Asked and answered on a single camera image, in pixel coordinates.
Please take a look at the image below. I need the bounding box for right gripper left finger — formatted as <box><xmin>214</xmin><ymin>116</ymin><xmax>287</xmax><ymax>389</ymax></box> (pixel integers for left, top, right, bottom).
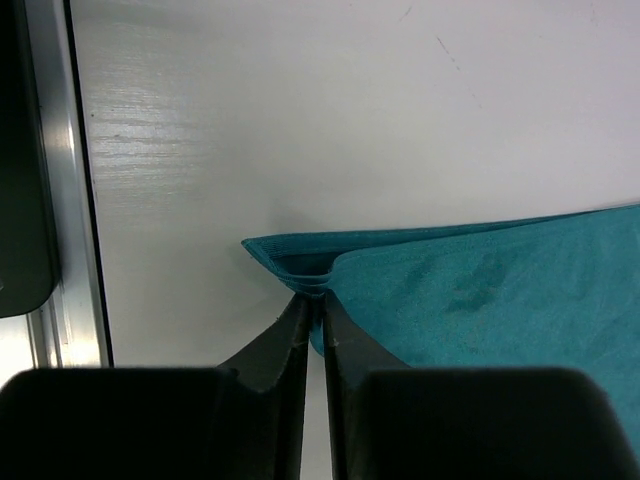
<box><xmin>1</xmin><ymin>296</ymin><xmax>311</xmax><ymax>479</ymax></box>

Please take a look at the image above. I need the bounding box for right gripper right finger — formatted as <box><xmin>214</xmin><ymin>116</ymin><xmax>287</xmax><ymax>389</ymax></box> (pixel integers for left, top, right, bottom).
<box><xmin>323</xmin><ymin>294</ymin><xmax>639</xmax><ymax>479</ymax></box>

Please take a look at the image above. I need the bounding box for teal cloth napkin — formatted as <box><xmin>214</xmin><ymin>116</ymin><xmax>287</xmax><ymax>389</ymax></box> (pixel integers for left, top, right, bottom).
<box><xmin>240</xmin><ymin>202</ymin><xmax>640</xmax><ymax>374</ymax></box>

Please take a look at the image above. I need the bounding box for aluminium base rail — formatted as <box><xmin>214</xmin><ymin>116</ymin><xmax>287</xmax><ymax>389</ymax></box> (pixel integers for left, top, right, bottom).
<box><xmin>25</xmin><ymin>1</ymin><xmax>112</xmax><ymax>368</ymax></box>

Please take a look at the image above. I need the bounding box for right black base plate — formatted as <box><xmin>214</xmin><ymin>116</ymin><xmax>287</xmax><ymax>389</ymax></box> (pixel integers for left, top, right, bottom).
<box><xmin>1</xmin><ymin>1</ymin><xmax>60</xmax><ymax>318</ymax></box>

